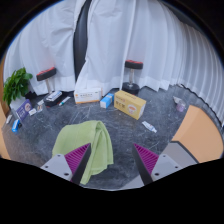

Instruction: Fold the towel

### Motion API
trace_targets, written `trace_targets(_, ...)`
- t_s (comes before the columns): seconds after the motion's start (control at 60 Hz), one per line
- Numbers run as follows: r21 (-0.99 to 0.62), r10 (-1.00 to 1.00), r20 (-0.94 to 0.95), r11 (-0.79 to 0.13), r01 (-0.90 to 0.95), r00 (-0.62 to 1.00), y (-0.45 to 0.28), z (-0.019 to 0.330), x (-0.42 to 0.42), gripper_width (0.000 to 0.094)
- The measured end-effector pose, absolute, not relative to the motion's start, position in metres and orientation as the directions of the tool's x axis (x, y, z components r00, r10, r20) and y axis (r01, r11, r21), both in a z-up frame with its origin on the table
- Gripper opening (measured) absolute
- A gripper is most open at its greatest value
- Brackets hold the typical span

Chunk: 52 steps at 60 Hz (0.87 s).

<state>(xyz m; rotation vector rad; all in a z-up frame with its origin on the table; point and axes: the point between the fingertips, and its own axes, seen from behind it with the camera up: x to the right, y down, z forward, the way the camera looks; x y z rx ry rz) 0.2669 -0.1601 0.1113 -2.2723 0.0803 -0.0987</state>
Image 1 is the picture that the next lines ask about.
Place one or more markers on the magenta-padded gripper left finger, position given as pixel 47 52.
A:
pixel 77 158

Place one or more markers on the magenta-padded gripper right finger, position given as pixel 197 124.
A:
pixel 146 159

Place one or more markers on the light green towel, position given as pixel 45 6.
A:
pixel 80 136

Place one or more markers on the white squeeze tube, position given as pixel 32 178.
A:
pixel 149 126

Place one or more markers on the yellow carton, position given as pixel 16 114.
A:
pixel 130 105

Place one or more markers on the white pen-shaped tube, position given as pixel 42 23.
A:
pixel 64 101

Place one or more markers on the white and orange carton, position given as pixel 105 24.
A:
pixel 87 96

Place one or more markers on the small purple jar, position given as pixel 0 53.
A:
pixel 181 107

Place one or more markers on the small blue and white box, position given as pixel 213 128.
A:
pixel 106 101

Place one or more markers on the small picture card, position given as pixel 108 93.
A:
pixel 40 106

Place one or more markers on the small white card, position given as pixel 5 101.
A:
pixel 32 111

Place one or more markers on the flat white box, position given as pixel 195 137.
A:
pixel 53 96

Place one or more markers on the blue stapler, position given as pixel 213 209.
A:
pixel 16 126

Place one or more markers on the purple printed box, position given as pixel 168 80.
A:
pixel 24 110

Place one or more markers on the small white packet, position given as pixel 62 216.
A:
pixel 9 119

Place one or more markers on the black dumbbell with red end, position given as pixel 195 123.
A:
pixel 133 64
pixel 46 73

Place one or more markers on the potted green plant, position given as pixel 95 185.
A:
pixel 16 83

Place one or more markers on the white curtain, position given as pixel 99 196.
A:
pixel 110 40

